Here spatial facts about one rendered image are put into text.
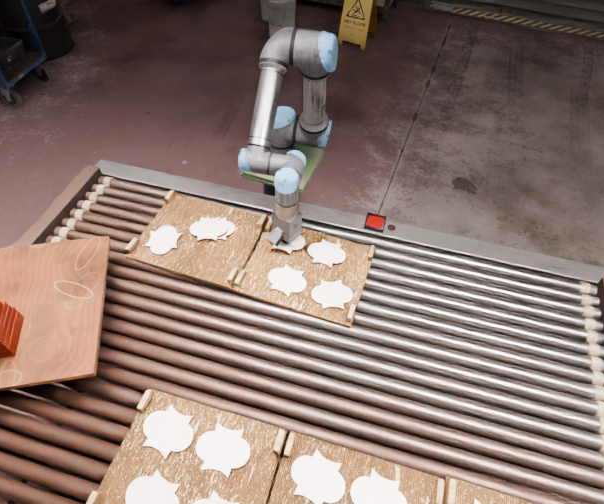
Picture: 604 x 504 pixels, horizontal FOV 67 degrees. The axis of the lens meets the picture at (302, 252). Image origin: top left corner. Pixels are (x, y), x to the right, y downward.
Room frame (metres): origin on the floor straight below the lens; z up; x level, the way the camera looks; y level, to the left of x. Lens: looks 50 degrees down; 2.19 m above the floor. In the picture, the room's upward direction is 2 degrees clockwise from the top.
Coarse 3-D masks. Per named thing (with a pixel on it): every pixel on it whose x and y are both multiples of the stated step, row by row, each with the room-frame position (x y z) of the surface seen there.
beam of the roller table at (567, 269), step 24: (120, 168) 1.49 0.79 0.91; (144, 168) 1.50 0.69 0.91; (192, 192) 1.36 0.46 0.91; (216, 192) 1.36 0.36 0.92; (240, 192) 1.37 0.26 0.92; (312, 216) 1.25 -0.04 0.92; (336, 216) 1.25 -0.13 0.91; (360, 216) 1.26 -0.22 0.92; (408, 240) 1.14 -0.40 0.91; (432, 240) 1.14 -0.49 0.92; (456, 240) 1.15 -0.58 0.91; (504, 264) 1.05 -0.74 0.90; (528, 264) 1.04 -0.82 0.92; (552, 264) 1.05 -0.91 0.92; (576, 264) 1.05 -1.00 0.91
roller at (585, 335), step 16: (112, 224) 1.17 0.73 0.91; (128, 224) 1.16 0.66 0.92; (368, 288) 0.92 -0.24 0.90; (384, 288) 0.91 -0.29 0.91; (400, 288) 0.91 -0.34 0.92; (432, 304) 0.86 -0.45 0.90; (448, 304) 0.86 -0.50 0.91; (464, 304) 0.86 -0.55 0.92; (496, 320) 0.81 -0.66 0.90; (512, 320) 0.81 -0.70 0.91; (528, 320) 0.80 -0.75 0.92; (544, 320) 0.81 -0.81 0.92; (576, 336) 0.75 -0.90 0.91; (592, 336) 0.75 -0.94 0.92
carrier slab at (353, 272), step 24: (264, 240) 1.09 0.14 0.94; (312, 240) 1.10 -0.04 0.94; (336, 240) 1.11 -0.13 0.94; (264, 264) 0.98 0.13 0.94; (288, 264) 0.99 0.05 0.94; (312, 264) 0.99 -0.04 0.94; (360, 264) 1.00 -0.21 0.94; (240, 288) 0.88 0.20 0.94; (264, 288) 0.88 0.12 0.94; (312, 288) 0.89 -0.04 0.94; (360, 288) 0.89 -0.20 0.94; (312, 312) 0.79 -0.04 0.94; (336, 312) 0.80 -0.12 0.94
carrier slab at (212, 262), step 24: (168, 216) 1.20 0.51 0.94; (192, 216) 1.20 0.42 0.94; (216, 216) 1.21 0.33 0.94; (240, 216) 1.21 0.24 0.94; (144, 240) 1.07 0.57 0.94; (192, 240) 1.08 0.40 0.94; (240, 240) 1.09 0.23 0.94; (168, 264) 0.97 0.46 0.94; (192, 264) 0.97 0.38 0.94; (216, 264) 0.97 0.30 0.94; (240, 264) 0.98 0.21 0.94
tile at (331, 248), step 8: (312, 248) 1.06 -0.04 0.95; (320, 248) 1.06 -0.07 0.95; (328, 248) 1.06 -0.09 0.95; (336, 248) 1.06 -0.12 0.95; (312, 256) 1.02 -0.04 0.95; (320, 256) 1.02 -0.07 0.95; (328, 256) 1.02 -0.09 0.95; (336, 256) 1.02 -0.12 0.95; (344, 256) 1.02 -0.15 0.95; (328, 264) 0.98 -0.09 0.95; (336, 264) 0.99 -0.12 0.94
